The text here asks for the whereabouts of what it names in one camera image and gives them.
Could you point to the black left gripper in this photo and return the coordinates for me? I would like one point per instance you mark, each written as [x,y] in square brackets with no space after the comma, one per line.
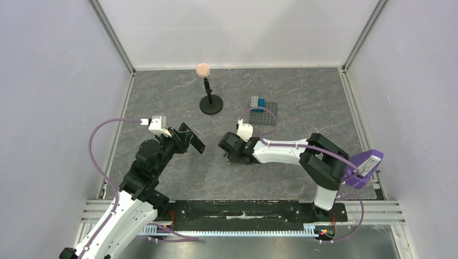
[176,140]

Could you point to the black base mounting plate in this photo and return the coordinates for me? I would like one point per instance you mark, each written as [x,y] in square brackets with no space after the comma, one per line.
[247,215]

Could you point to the purple box device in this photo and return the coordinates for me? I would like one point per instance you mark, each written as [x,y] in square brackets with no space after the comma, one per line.
[367,162]

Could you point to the black remote control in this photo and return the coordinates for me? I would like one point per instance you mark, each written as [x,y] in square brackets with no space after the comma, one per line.
[190,138]

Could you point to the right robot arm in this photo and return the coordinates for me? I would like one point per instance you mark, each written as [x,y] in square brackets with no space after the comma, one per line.
[325,162]

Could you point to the blue lego brick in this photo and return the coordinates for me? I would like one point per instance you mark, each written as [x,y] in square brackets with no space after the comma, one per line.
[262,102]

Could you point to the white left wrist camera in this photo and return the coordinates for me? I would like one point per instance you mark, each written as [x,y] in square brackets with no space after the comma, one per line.
[157,125]

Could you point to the white cable duct strip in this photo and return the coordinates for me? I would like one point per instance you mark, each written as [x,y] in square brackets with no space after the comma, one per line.
[307,231]

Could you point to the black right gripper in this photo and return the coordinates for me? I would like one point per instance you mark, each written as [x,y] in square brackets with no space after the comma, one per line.
[229,145]

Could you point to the black stand with pink disc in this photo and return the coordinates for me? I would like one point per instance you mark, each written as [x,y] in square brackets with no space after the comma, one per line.
[210,104]

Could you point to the dark grey lego baseplate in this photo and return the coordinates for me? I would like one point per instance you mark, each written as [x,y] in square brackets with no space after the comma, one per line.
[262,117]

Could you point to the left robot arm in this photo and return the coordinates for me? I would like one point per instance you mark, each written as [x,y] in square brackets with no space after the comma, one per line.
[138,202]

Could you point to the light grey lego brick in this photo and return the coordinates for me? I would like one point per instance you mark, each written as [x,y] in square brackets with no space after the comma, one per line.
[254,102]

